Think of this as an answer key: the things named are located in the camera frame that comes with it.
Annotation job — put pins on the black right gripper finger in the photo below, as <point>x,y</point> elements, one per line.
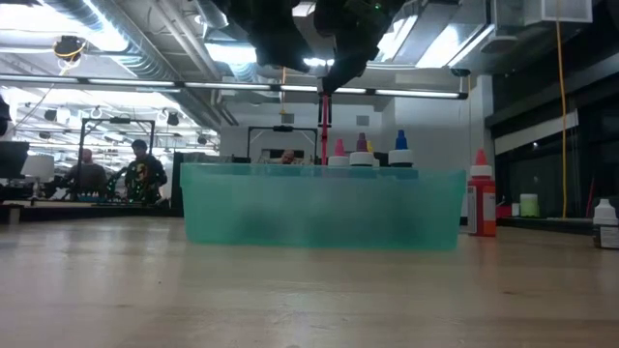
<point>348,67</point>

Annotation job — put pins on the purple-capped food coloring bottle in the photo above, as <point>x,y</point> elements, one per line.
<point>362,158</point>

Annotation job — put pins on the pink-capped red food coloring bottle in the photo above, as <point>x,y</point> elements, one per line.
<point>339,159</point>

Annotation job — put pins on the blue food coloring bottle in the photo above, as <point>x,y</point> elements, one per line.
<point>400,157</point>

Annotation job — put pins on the small labelled dropper bottle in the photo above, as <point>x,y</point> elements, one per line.
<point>605,217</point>

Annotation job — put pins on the orange-red food coloring bottle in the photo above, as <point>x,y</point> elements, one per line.
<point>482,203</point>

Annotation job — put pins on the suspended linear light bar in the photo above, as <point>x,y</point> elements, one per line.
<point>416,93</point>

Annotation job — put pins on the red desk lamp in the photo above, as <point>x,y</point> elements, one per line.
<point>325,145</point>

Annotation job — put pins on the translucent green plastic bin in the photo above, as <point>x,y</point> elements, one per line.
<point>290,208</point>

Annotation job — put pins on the black upright box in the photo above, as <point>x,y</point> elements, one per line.
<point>177,188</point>

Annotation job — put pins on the white ceiling box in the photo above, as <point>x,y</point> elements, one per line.
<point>541,10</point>

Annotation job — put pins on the small red box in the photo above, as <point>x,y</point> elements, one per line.
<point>504,211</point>

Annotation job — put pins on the pale green jar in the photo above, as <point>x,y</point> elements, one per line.
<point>529,207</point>

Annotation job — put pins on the white lampshade table lamp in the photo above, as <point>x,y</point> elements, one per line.
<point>38,165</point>

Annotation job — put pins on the black monitor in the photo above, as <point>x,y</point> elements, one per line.
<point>12,159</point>

